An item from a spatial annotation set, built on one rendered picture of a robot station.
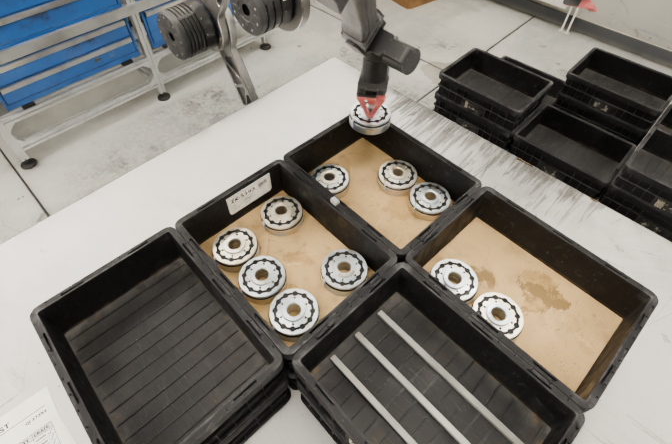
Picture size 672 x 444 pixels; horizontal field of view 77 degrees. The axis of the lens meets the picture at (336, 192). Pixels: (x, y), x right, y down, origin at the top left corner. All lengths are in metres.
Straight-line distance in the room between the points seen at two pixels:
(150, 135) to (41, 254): 1.46
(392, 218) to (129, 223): 0.74
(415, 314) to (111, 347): 0.62
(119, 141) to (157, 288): 1.80
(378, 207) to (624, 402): 0.68
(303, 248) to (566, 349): 0.59
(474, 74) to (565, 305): 1.40
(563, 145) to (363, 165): 1.18
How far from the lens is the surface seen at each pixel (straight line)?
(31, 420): 1.18
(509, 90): 2.17
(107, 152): 2.72
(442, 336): 0.94
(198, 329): 0.97
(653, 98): 2.45
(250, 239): 1.01
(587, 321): 1.07
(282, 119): 1.54
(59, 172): 2.73
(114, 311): 1.05
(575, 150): 2.15
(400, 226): 1.06
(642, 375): 1.23
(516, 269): 1.07
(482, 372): 0.94
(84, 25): 2.59
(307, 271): 0.98
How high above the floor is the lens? 1.68
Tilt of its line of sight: 50 degrees down
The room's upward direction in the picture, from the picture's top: straight up
